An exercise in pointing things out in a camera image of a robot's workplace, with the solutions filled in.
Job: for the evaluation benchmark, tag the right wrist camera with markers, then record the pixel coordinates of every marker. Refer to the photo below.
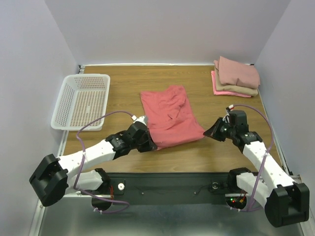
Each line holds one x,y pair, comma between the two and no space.
228,110

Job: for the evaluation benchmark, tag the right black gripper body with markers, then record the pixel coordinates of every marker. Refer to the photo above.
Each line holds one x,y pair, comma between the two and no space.
220,129

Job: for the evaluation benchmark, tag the white perforated plastic basket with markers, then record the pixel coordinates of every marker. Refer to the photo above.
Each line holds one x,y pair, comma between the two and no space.
82,99

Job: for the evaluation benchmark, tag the aluminium frame rail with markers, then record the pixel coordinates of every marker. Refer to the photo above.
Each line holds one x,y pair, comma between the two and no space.
73,216

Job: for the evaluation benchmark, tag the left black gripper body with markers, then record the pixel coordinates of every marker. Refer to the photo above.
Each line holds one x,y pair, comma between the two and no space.
144,144

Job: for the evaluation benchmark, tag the folded dusty pink shirt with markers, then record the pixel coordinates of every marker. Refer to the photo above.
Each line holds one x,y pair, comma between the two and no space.
237,74

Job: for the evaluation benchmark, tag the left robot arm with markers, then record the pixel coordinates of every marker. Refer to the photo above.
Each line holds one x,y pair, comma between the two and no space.
52,176

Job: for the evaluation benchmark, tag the red t-shirt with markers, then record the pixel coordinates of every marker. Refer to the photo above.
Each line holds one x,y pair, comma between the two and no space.
171,121

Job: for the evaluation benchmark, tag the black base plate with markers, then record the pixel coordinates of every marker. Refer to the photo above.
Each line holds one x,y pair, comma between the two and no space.
169,188

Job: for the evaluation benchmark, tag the folded bright pink shirt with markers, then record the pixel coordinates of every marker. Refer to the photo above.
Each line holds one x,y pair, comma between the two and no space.
216,92

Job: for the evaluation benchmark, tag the folded tan shirt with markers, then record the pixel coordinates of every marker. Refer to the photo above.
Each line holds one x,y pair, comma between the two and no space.
233,88

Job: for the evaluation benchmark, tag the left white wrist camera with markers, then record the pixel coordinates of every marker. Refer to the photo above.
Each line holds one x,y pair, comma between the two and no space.
141,119

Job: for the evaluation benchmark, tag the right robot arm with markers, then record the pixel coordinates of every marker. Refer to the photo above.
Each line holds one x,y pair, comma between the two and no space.
284,201

